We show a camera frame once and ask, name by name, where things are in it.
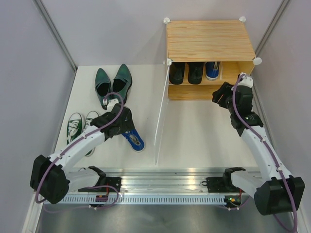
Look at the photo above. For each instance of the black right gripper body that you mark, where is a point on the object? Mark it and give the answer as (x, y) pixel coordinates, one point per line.
(226, 102)

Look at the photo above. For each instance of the green canvas sneaker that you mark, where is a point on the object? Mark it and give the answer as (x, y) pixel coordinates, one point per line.
(90, 116)
(75, 127)

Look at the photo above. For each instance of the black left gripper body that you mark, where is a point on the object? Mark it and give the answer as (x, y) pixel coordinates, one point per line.
(125, 125)

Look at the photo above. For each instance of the black leather shoe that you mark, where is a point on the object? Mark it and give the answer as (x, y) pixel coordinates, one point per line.
(195, 72)
(176, 75)

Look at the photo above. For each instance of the left green leather shoe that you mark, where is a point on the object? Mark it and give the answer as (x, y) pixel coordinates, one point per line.
(103, 87)

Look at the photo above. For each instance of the green leather shoe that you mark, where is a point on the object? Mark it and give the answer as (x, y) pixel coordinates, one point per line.
(122, 82)
(103, 87)

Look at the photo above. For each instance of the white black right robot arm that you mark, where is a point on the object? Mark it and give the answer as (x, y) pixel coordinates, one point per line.
(278, 191)

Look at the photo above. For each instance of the left green canvas sneaker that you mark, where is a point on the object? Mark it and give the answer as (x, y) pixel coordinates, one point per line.
(75, 127)

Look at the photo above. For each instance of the right green canvas sneaker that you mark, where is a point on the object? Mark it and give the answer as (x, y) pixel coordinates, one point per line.
(90, 116)

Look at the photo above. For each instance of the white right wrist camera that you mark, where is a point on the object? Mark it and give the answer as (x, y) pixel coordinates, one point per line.
(245, 80)

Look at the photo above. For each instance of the wooden shoe cabinet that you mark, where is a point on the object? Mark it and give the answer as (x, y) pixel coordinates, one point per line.
(223, 41)

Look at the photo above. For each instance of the right green leather shoe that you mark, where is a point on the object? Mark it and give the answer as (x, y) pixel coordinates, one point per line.
(122, 82)

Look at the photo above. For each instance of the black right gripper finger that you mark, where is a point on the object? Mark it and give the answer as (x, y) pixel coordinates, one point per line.
(216, 96)
(226, 90)

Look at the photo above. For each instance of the aluminium mounting rail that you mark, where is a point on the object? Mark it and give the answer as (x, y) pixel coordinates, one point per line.
(160, 181)

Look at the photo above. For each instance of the blue canvas sneaker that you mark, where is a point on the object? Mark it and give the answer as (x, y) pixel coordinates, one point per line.
(213, 70)
(134, 139)

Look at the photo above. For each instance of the white slotted cable duct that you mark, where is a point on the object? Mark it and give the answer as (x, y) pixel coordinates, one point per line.
(145, 199)

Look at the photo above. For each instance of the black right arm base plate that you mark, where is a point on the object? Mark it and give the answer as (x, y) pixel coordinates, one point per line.
(216, 185)

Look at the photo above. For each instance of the white cabinet door panel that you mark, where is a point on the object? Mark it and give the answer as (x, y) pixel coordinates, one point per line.
(161, 116)

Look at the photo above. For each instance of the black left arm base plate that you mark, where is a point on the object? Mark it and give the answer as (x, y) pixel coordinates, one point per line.
(114, 182)

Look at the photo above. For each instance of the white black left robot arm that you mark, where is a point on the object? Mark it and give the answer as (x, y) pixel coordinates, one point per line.
(52, 177)

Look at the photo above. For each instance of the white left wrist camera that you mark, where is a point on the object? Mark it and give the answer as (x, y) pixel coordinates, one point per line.
(108, 105)

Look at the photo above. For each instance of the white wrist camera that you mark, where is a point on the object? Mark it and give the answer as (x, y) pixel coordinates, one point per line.
(245, 80)
(108, 105)

